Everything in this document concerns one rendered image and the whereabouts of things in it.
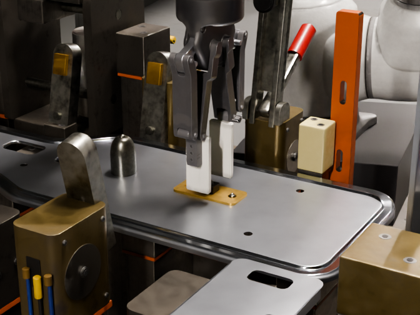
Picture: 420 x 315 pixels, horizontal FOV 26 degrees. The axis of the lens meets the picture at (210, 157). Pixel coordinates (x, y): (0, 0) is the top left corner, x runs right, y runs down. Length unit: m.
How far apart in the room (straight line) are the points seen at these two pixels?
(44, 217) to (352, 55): 0.42
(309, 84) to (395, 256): 0.90
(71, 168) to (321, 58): 0.83
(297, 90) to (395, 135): 0.22
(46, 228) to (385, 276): 0.33
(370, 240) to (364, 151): 0.87
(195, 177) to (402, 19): 0.68
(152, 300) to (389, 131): 0.99
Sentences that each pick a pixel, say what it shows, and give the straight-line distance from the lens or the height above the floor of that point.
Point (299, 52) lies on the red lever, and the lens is 1.22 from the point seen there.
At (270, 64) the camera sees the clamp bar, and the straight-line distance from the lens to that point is 1.16.
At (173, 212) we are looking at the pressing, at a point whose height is 1.00.
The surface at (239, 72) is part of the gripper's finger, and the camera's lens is 1.07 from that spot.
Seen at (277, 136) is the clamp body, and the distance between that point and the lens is 1.16.
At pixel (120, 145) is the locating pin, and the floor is 1.04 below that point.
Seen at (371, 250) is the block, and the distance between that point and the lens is 0.84.
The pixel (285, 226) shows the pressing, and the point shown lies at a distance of 1.00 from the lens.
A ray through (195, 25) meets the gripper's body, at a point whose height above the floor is 1.21.
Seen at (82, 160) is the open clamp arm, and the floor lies 1.10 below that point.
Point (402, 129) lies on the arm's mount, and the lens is 1.82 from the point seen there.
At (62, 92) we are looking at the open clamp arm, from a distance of 1.34.
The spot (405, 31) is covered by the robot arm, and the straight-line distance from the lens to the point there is 1.62.
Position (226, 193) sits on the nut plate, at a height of 1.00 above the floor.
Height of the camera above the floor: 1.45
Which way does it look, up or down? 22 degrees down
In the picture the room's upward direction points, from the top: straight up
